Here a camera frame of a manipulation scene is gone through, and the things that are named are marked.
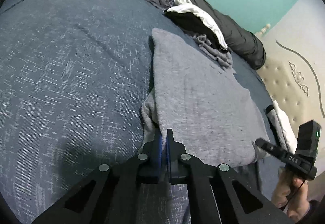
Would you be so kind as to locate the folded white grey clothes stack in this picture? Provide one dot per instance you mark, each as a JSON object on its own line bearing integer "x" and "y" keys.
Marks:
{"x": 281, "y": 127}

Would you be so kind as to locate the white black garment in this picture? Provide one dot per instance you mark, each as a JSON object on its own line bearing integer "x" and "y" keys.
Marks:
{"x": 194, "y": 19}

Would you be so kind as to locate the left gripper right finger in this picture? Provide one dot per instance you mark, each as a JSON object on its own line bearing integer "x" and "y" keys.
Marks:
{"x": 217, "y": 194}

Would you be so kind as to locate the person's right hand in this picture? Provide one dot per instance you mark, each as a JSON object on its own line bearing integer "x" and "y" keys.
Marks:
{"x": 291, "y": 192}

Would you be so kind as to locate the cream tufted headboard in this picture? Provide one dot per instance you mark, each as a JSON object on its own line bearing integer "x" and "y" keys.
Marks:
{"x": 291, "y": 81}

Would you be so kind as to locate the grey knit garment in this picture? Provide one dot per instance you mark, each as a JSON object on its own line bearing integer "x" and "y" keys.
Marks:
{"x": 222, "y": 57}

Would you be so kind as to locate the blue patterned bed sheet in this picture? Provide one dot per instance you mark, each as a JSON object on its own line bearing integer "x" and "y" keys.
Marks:
{"x": 74, "y": 76}

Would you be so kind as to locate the grey quilted sweater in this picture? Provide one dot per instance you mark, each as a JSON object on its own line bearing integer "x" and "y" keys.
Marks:
{"x": 207, "y": 109}

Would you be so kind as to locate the dark grey crumpled garment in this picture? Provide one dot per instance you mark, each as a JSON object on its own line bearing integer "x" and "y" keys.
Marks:
{"x": 162, "y": 4}

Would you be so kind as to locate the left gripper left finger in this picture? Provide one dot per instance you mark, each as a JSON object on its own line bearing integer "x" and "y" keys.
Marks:
{"x": 109, "y": 194}

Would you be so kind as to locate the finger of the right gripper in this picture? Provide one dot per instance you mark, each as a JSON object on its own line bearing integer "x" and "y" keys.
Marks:
{"x": 271, "y": 149}

